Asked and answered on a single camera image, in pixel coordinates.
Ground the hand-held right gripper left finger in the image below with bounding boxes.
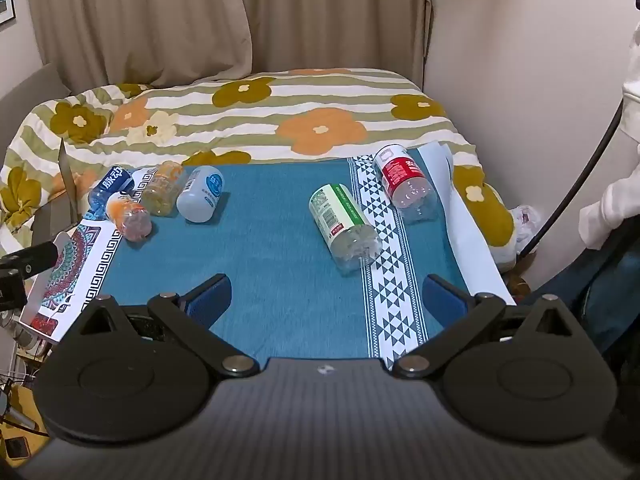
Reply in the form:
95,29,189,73
80,273,260,379

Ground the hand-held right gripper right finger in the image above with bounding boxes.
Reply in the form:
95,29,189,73
391,273,576,380

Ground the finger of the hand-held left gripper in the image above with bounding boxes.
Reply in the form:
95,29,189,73
0,241,60,280

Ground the blue patterned table mat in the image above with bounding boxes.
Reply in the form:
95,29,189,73
29,142,517,362

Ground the blue label plastic bottle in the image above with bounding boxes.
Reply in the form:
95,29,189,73
88,167,135,221

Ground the orange label plastic bottle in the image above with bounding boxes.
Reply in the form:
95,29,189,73
105,191,152,241

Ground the white and blue plastic bottle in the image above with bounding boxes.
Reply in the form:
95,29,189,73
176,165,225,224

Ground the white plastic bag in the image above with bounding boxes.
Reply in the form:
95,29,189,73
510,204,542,241

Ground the red label plastic bottle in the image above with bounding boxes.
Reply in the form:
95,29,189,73
373,144,441,225

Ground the amber clear plastic bottle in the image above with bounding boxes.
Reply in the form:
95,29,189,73
140,160,186,218

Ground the green label plastic bottle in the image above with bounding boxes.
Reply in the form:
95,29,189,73
308,183,383,276

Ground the person's denim leg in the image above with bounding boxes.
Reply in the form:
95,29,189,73
530,220,640,361

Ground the grey headboard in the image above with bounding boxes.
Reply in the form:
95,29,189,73
0,62,72,161

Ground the floral striped blanket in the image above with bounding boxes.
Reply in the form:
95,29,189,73
0,67,517,267

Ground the white garment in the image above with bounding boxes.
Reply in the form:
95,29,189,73
578,10,640,252

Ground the beige curtain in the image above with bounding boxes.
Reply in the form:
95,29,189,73
25,0,434,92

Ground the black cable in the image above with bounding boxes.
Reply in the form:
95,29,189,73
519,94,627,257

